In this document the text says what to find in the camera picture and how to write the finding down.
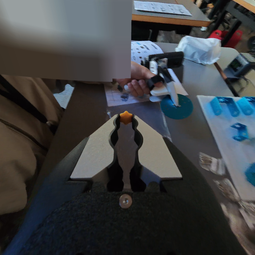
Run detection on blue round metal disc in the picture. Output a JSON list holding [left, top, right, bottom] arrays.
[[160, 94, 194, 120]]

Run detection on clear plastic bag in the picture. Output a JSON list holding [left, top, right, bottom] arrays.
[[107, 104, 172, 141]]

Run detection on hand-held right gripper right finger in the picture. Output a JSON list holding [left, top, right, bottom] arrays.
[[129, 115, 183, 191]]

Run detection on blue U-shaped bracket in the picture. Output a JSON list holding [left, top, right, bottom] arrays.
[[210, 97, 223, 116], [218, 96, 241, 117], [237, 96, 255, 116]]

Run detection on printed paper sheet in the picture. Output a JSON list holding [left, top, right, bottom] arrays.
[[133, 0, 193, 17]]

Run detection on black strap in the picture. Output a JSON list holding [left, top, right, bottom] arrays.
[[0, 75, 58, 134]]

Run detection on white crumpled plastic bag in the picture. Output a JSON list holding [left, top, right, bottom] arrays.
[[175, 35, 222, 65]]

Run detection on grey device with green display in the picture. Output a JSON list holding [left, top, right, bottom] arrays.
[[224, 52, 255, 78]]

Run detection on small bags of screws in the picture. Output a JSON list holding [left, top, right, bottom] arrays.
[[199, 152, 255, 239]]

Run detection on grey desk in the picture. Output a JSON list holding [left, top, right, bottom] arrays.
[[26, 41, 255, 255]]

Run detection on person's left hand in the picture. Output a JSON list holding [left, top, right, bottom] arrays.
[[115, 61, 166, 97]]

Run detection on yellow handled screwdriver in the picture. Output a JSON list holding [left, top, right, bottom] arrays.
[[120, 111, 133, 126]]

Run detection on white foam tray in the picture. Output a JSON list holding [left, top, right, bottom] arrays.
[[197, 95, 255, 201]]

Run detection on neighbouring desk with orange edge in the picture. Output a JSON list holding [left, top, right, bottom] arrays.
[[131, 0, 212, 27]]

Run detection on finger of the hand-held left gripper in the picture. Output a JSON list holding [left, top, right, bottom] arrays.
[[162, 69, 180, 107]]

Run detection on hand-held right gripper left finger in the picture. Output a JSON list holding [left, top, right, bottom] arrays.
[[70, 114, 125, 191]]

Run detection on white instruction manual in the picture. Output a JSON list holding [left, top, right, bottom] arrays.
[[105, 41, 188, 107]]

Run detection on red plastic object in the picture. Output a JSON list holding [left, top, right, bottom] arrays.
[[209, 29, 243, 46]]

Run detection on blue servo bracket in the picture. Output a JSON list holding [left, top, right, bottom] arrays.
[[230, 123, 250, 142]]

